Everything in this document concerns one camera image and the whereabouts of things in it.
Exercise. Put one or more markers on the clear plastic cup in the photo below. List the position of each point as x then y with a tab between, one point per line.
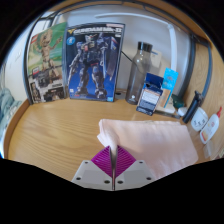
208	148

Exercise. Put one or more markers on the small blue box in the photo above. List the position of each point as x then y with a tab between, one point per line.
148	98

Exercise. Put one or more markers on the dark transparent water bottle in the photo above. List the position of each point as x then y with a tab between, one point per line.
138	76

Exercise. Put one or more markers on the white mug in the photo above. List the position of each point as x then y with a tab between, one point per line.
199	119

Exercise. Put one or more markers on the dark green round container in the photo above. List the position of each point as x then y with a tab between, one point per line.
178	101

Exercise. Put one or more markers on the white bottle with red cap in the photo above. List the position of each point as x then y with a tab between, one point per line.
210	128

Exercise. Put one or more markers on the white desk lamp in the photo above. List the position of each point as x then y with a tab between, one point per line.
172	43

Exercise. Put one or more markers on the pink towel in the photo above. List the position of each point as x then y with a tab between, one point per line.
156	143

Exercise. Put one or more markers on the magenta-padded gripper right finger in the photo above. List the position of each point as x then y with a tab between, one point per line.
130	170

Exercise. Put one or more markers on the light blue card package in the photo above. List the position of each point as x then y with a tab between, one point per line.
170	81

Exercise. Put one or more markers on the teal blanket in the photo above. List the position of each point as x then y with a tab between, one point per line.
5	100

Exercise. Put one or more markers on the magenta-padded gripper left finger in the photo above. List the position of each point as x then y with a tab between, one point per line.
96	170

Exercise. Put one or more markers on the black cylindrical stick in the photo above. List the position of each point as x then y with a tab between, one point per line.
192	108

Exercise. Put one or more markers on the blue robot model kit box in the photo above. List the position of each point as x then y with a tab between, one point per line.
93	63

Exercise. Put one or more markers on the dark grey metal frame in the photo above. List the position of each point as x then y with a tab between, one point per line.
190	66

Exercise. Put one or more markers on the green tree figure set box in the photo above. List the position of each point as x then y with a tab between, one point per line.
46	56

